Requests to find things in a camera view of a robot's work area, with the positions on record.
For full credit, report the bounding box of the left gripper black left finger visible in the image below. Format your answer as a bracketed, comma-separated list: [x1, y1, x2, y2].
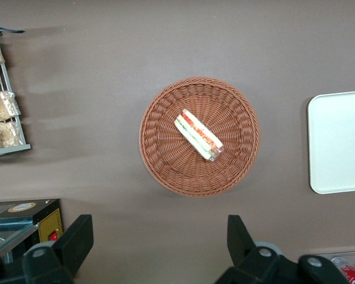
[0, 214, 94, 284]

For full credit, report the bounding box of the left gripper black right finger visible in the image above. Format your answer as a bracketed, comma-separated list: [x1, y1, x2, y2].
[214, 214, 350, 284]

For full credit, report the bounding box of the brown round wicker basket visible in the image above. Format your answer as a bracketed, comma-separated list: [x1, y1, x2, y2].
[138, 76, 260, 198]

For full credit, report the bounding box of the sandwich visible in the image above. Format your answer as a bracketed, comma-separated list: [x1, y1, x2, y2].
[173, 108, 224, 162]

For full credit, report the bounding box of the tray of packaged snacks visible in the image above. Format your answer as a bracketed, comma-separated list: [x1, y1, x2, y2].
[0, 25, 32, 158]

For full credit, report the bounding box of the cream plastic tray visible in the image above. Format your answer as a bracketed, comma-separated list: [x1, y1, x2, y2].
[306, 90, 355, 195]

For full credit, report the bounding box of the black glass food warmer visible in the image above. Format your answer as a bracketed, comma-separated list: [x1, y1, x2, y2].
[0, 198, 63, 264]

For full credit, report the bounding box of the red soda bottle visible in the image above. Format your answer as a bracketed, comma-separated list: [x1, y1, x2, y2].
[331, 256, 355, 284]

